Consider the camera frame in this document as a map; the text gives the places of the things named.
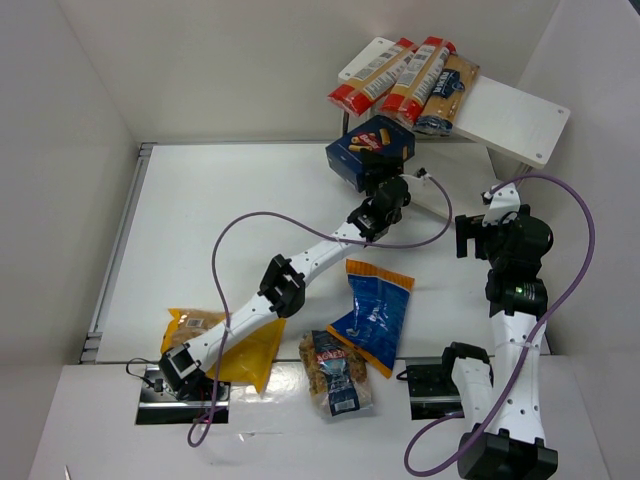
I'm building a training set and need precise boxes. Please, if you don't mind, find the blue Barilla pasta box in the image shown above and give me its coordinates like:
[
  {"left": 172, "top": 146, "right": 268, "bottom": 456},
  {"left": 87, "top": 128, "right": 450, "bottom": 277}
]
[{"left": 325, "top": 115, "right": 415, "bottom": 193}]

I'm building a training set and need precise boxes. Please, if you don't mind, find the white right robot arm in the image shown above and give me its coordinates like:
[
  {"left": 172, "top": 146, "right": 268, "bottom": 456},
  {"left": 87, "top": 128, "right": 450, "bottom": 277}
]
[{"left": 442, "top": 184, "right": 559, "bottom": 479}]

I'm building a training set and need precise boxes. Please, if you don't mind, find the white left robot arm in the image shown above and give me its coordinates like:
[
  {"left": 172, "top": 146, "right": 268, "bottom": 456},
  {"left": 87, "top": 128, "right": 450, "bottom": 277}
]
[{"left": 159, "top": 150, "right": 410, "bottom": 399}]

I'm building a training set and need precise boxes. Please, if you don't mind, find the white two-tier shelf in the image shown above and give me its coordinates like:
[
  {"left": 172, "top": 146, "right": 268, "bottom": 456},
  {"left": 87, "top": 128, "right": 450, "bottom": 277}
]
[{"left": 337, "top": 36, "right": 572, "bottom": 221}]

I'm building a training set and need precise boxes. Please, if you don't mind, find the blue orange pasta bag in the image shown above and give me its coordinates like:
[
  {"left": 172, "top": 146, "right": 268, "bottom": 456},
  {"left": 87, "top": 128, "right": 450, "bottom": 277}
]
[{"left": 327, "top": 259, "right": 415, "bottom": 379}]

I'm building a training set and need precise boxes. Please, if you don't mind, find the clear Honest pasta bag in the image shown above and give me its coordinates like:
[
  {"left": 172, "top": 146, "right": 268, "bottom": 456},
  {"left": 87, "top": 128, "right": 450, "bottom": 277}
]
[{"left": 299, "top": 330, "right": 373, "bottom": 419}]

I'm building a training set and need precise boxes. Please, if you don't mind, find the yellow pasta bag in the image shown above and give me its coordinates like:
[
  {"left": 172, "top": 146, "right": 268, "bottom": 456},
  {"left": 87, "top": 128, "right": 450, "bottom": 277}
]
[{"left": 160, "top": 308, "right": 286, "bottom": 393}]

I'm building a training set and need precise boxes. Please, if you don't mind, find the left red spaghetti pack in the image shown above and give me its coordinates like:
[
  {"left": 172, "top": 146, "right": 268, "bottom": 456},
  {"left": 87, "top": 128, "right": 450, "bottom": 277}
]
[{"left": 327, "top": 38, "right": 419, "bottom": 116}]

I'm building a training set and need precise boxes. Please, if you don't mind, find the red spaghetti pack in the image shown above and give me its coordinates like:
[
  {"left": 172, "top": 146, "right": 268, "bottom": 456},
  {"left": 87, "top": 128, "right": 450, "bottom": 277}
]
[
  {"left": 379, "top": 36, "right": 456, "bottom": 129},
  {"left": 327, "top": 38, "right": 419, "bottom": 116}
]

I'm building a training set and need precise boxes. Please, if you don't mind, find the right red spaghetti pack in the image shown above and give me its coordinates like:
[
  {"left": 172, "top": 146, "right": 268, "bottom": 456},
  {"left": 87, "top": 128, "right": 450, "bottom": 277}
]
[{"left": 379, "top": 36, "right": 456, "bottom": 129}]

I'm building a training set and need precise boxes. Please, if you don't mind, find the dark blue spaghetti pack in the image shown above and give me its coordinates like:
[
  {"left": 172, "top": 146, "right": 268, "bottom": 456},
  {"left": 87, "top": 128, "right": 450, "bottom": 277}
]
[{"left": 413, "top": 54, "right": 480, "bottom": 137}]

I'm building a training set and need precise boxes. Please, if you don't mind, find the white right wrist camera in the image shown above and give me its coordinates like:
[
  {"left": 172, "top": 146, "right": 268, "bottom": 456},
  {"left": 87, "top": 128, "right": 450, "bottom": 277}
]
[{"left": 482, "top": 182, "right": 521, "bottom": 227}]

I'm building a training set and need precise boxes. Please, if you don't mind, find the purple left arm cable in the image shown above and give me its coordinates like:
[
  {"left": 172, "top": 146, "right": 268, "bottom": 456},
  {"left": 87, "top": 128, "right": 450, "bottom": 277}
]
[{"left": 186, "top": 175, "right": 454, "bottom": 449}]

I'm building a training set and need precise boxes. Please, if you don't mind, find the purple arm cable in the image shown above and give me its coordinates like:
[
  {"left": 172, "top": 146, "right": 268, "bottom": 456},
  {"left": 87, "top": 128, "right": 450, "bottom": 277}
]
[
  {"left": 402, "top": 172, "right": 597, "bottom": 476},
  {"left": 186, "top": 175, "right": 454, "bottom": 449}
]

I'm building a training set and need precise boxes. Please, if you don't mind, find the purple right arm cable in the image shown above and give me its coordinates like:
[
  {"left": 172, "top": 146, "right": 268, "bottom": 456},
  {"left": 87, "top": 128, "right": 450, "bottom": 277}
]
[{"left": 402, "top": 172, "right": 597, "bottom": 476}]

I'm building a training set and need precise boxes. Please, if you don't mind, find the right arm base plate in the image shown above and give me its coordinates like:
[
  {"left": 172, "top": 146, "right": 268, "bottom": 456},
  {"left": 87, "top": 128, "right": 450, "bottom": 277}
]
[{"left": 396, "top": 357, "right": 463, "bottom": 421}]

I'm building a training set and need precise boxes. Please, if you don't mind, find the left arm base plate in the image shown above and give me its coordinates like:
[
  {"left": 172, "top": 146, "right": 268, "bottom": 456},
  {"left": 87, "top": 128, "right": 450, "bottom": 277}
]
[{"left": 125, "top": 357, "right": 213, "bottom": 426}]

